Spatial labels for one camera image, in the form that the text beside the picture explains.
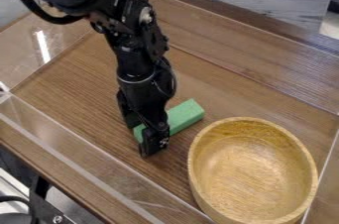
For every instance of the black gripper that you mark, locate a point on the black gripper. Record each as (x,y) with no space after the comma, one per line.
(136,93)

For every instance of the green rectangular block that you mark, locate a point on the green rectangular block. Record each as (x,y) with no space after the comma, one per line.
(180,117)

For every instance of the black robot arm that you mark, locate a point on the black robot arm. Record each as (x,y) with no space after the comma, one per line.
(127,22)

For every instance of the brown wooden bowl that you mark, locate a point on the brown wooden bowl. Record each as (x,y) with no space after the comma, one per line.
(252,174)

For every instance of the clear acrylic tray wall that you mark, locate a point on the clear acrylic tray wall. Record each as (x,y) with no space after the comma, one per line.
(63,128)

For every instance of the black table leg bracket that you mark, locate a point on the black table leg bracket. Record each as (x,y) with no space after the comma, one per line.
(47,213)

